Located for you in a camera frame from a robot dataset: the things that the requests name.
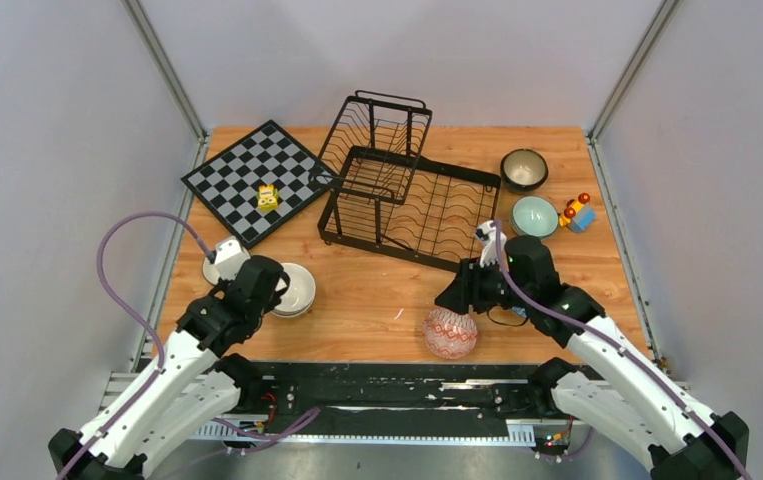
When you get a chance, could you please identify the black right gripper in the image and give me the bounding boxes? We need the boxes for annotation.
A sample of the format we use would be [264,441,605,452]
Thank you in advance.
[435,254,533,315]

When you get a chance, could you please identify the blue diamond pattern bowl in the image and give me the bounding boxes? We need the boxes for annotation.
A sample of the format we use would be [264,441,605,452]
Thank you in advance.
[422,308,478,360]

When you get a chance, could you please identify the cream leaf bowl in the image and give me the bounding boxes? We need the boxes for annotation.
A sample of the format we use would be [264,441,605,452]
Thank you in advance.
[273,263,316,311]

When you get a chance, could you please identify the green floral bowl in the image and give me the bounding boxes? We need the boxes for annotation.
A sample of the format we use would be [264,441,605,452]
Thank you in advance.
[511,196,558,239]

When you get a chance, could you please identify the black white chessboard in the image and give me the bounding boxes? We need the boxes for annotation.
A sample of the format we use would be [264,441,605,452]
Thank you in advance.
[181,120,332,249]

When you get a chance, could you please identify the black wire dish rack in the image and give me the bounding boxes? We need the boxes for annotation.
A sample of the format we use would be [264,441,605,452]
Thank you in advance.
[309,90,501,271]

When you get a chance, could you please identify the dark blue glazed bowl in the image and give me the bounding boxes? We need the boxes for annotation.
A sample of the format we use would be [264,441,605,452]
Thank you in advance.
[500,149,549,193]

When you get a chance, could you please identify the teal white striped bowl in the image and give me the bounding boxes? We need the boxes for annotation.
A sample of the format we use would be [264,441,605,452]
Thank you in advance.
[202,257,221,285]

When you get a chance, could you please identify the cream painted bowl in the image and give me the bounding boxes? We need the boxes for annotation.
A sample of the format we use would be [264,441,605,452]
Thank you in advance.
[271,306,311,318]

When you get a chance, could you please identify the blue white porcelain bowl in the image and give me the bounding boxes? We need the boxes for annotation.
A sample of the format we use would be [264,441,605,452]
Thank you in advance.
[510,306,528,319]

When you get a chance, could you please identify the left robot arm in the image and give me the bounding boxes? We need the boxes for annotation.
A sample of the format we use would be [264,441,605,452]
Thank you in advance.
[48,255,291,479]

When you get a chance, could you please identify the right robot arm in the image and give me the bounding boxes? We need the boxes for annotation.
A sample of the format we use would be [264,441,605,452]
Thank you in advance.
[435,221,750,479]

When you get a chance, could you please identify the yellow toy block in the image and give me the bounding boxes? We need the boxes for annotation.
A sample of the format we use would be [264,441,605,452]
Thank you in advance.
[256,184,279,212]

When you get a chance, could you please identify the orange blue toy blocks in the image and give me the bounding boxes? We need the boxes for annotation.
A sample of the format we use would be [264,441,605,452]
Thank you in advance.
[558,192,596,233]

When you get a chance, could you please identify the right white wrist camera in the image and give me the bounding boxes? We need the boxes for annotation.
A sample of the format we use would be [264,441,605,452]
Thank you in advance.
[474,220,506,267]

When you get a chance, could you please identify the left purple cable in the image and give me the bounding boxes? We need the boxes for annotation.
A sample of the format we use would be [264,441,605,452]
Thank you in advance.
[52,211,323,480]

